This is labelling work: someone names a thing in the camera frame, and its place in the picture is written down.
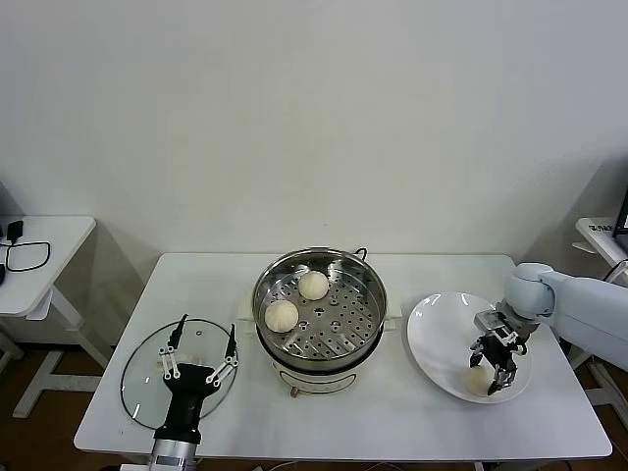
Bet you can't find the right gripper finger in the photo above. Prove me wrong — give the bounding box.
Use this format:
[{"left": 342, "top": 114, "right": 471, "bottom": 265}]
[
  {"left": 468, "top": 340, "right": 488, "bottom": 370},
  {"left": 488, "top": 365, "right": 519, "bottom": 397}
]

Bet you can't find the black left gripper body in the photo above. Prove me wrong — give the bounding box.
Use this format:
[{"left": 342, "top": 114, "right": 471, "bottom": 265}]
[{"left": 152, "top": 362, "right": 218, "bottom": 442}]

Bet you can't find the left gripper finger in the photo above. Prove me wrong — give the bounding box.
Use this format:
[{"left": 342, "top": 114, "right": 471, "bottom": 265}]
[
  {"left": 205, "top": 323, "right": 239, "bottom": 387},
  {"left": 157, "top": 313, "right": 188, "bottom": 382}
]

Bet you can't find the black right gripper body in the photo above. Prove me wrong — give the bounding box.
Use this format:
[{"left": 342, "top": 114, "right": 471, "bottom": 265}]
[{"left": 478, "top": 332, "right": 521, "bottom": 382}]

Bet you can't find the white steamed baozi bun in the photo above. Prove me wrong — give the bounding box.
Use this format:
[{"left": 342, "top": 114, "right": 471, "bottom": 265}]
[
  {"left": 297, "top": 271, "right": 330, "bottom": 299},
  {"left": 264, "top": 299, "right": 299, "bottom": 334},
  {"left": 463, "top": 367, "right": 495, "bottom": 397}
]

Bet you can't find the glass lid with white handle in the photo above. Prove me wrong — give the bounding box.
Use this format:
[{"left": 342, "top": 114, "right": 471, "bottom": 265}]
[{"left": 120, "top": 318, "right": 239, "bottom": 433}]

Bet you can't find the steel perforated steamer basket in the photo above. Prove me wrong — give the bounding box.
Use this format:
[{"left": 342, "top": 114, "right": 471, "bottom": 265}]
[{"left": 251, "top": 248, "right": 388, "bottom": 362}]

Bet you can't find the white round plate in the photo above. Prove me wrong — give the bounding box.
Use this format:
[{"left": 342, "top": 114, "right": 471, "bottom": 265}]
[{"left": 405, "top": 291, "right": 534, "bottom": 405}]

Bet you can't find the white electric cooker base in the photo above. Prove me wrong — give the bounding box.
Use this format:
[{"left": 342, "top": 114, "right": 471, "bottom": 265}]
[{"left": 236, "top": 287, "right": 402, "bottom": 399}]

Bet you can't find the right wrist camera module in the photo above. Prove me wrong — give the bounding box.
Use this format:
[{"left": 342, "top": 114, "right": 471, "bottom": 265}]
[{"left": 473, "top": 309, "right": 522, "bottom": 345}]

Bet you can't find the black cable with adapter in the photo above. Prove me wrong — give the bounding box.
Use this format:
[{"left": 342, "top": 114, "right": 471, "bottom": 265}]
[{"left": 602, "top": 259, "right": 628, "bottom": 285}]

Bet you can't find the black looped cable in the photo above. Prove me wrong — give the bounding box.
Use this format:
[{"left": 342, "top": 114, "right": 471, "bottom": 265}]
[{"left": 0, "top": 239, "right": 52, "bottom": 274}]

